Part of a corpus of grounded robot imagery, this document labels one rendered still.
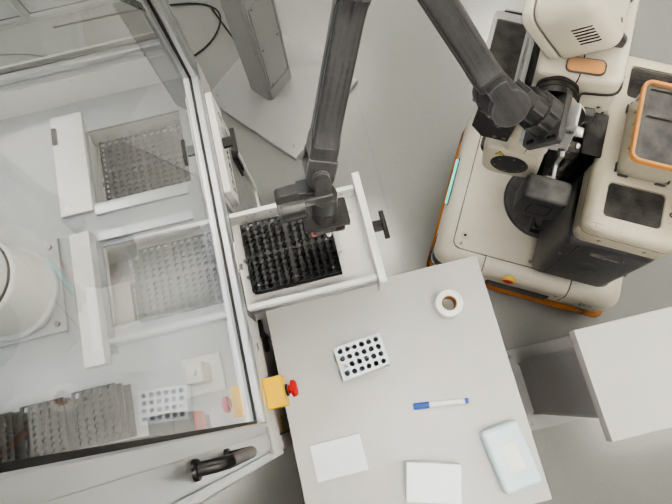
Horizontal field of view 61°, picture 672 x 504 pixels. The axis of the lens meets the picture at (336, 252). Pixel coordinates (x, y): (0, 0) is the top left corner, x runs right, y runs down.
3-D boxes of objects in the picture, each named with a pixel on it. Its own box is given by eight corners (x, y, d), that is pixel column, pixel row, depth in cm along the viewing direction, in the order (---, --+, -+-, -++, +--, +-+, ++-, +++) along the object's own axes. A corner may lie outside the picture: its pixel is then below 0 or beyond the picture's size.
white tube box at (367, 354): (378, 333, 149) (379, 332, 145) (390, 365, 146) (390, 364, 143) (333, 349, 148) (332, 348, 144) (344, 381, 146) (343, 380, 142)
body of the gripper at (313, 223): (351, 226, 127) (351, 213, 120) (306, 235, 126) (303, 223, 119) (344, 199, 129) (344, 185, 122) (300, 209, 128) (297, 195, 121)
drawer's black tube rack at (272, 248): (327, 212, 150) (325, 204, 143) (342, 276, 145) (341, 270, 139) (244, 232, 149) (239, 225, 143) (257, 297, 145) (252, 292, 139)
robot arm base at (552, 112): (562, 142, 112) (574, 89, 114) (536, 123, 108) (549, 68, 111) (526, 151, 119) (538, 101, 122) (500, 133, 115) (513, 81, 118)
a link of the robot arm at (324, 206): (340, 202, 114) (333, 177, 116) (306, 209, 114) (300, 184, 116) (340, 215, 121) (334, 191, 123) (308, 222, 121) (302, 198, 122)
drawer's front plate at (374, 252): (358, 186, 153) (358, 170, 142) (385, 290, 146) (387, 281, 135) (352, 188, 153) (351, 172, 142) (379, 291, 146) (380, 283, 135)
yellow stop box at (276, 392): (287, 375, 139) (283, 373, 132) (293, 404, 137) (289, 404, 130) (266, 380, 139) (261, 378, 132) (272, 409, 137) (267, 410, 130)
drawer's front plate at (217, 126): (220, 111, 161) (210, 90, 150) (240, 205, 153) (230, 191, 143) (214, 112, 161) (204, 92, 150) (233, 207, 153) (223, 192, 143)
